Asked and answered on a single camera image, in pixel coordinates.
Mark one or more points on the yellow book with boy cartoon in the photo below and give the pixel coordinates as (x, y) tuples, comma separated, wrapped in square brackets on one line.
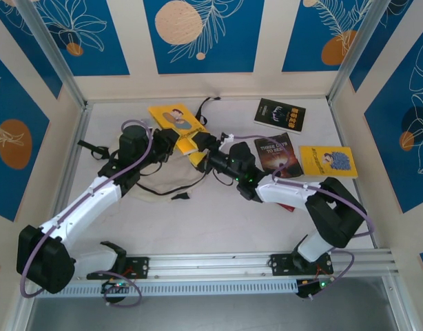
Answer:
[(170, 117)]

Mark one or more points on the beige canvas backpack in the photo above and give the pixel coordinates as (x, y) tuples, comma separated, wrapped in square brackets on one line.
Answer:
[(170, 182)]

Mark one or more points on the dark Three Days book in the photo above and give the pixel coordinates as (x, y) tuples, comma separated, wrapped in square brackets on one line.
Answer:
[(284, 155)]

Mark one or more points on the black book with gold title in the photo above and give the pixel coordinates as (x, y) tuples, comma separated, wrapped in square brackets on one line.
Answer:
[(280, 115)]

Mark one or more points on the yellow book with blue figure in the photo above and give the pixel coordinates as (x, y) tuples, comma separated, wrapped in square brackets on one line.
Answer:
[(318, 160)]

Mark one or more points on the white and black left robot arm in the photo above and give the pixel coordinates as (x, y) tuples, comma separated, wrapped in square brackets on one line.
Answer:
[(84, 207)]

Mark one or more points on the red wallet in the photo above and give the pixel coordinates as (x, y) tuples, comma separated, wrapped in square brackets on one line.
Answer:
[(289, 208)]

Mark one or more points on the small circuit board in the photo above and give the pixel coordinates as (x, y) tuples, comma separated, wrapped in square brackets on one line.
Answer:
[(115, 285), (311, 288)]

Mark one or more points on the aluminium side rail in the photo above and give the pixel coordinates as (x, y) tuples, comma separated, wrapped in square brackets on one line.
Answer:
[(340, 138), (64, 186)]

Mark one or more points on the long aluminium frame rail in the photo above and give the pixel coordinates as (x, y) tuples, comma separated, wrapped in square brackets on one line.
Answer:
[(211, 265)]

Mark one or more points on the aluminium frame post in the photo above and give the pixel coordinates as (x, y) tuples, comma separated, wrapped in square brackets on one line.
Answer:
[(359, 51), (54, 58)]

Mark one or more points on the aluminium frame leg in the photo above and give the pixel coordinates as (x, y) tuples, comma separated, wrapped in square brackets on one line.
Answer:
[(22, 307), (399, 307)]

